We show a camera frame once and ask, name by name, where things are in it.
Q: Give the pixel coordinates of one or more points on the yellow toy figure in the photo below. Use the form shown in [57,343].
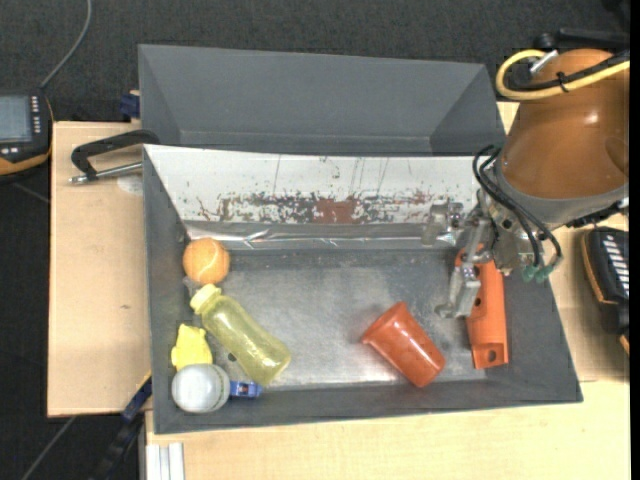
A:
[189,348]

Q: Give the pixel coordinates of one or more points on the orange tennis ball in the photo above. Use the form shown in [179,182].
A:
[205,260]

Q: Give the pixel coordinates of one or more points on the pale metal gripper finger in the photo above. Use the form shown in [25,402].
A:
[435,225]
[462,293]

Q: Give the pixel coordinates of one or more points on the yellow clear plastic bottle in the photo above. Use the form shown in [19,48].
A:
[245,338]

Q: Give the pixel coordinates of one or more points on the white ball with green seams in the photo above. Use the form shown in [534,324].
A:
[199,389]

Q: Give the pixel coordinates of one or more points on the small blue toy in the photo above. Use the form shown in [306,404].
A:
[246,389]

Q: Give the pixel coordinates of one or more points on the orange-red plastic cup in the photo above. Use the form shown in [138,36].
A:
[402,343]

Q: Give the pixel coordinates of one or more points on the grey metal bin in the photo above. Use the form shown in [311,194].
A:
[325,108]

